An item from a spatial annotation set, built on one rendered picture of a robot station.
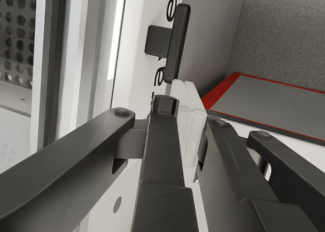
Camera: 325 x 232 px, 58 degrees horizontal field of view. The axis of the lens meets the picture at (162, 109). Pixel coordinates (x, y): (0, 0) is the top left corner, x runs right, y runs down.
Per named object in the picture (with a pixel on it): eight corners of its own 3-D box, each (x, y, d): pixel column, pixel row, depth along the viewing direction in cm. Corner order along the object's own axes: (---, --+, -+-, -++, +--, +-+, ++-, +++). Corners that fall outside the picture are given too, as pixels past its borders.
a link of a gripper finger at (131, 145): (169, 168, 13) (99, 157, 12) (168, 127, 17) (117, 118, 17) (175, 136, 12) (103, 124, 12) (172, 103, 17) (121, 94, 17)
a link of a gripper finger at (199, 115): (192, 110, 14) (208, 113, 14) (183, 80, 20) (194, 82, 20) (179, 167, 14) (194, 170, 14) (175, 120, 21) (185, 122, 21)
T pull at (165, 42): (192, 5, 27) (188, 4, 26) (177, 84, 29) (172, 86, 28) (156, -1, 28) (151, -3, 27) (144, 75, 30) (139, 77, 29)
